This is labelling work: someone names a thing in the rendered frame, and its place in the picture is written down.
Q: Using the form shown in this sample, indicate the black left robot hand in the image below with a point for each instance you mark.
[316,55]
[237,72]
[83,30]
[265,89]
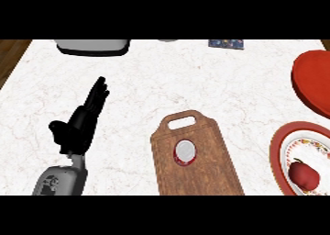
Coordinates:
[85,120]

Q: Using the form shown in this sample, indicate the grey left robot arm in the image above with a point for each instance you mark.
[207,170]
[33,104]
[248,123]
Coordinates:
[63,180]

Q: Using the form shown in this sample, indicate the red-rimmed patterned plate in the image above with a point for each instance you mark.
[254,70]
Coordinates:
[307,147]

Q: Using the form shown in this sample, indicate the red bowl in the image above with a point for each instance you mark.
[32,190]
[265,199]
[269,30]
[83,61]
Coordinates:
[319,82]

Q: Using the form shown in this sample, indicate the grey and black appliance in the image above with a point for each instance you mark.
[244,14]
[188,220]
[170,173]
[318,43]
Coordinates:
[92,46]

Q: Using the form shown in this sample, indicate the red-rimmed can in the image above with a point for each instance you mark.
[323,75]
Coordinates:
[185,152]

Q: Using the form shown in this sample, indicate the brown wooden cutting board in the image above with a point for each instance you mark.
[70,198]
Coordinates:
[204,171]

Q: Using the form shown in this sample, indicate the blue patterned box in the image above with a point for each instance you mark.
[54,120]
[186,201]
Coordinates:
[226,43]

